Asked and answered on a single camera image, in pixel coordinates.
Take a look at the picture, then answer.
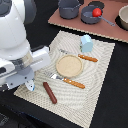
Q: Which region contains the red toy tomato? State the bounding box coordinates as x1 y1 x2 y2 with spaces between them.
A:
92 8 102 17

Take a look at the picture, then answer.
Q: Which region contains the orange handled toy knife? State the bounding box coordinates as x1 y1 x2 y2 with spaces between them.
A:
59 49 98 62

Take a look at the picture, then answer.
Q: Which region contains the white toy fish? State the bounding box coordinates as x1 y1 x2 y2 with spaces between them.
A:
26 81 35 91

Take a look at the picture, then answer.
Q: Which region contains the orange handled toy fork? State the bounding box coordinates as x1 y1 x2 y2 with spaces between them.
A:
44 72 85 89

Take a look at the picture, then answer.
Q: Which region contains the beige woven placemat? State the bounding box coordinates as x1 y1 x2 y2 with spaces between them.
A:
14 31 115 128

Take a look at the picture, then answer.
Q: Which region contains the black burner disc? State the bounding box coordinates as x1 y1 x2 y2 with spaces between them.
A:
88 1 105 9

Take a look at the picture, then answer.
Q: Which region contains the beige bowl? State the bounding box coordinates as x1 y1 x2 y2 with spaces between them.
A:
119 5 128 30

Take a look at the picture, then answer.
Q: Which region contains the grey toy pot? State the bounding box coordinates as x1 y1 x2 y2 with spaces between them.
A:
58 0 81 19

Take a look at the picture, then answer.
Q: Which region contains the pink wooden board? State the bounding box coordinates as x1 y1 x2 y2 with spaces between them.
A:
48 0 128 43

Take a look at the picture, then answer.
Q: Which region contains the light blue toy carton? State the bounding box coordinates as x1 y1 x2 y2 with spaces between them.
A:
80 35 93 52

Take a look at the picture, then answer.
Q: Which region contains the brown toy sausage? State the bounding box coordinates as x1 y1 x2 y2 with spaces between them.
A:
43 82 57 104

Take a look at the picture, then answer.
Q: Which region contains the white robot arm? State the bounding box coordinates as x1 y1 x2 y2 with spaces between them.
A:
0 0 50 91

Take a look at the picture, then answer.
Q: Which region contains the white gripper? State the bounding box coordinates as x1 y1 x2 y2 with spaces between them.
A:
0 46 51 91

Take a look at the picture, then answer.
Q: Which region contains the grey toy frying pan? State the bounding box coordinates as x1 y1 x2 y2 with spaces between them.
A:
81 6 114 26

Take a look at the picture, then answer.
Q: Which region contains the round wooden plate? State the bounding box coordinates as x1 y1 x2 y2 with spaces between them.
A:
56 55 83 78

